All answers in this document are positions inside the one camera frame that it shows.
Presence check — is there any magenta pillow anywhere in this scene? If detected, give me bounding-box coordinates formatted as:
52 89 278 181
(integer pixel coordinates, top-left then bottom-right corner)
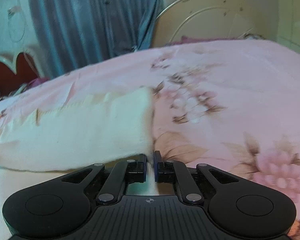
169 36 232 46

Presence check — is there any cream round headboard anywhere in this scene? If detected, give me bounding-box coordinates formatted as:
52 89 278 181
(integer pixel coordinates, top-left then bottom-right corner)
151 0 268 47

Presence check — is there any red white scalloped headboard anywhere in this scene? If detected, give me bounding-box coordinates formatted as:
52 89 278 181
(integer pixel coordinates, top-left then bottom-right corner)
0 51 44 96

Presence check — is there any cream wardrobe with stickers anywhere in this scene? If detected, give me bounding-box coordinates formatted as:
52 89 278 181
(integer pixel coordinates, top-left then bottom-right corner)
276 0 300 58

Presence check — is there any blue grey curtain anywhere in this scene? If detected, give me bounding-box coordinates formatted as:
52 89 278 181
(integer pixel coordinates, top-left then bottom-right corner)
29 0 161 77

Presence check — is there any cream cloth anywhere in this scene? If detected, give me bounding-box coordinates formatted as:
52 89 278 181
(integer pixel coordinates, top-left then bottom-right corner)
0 87 156 173

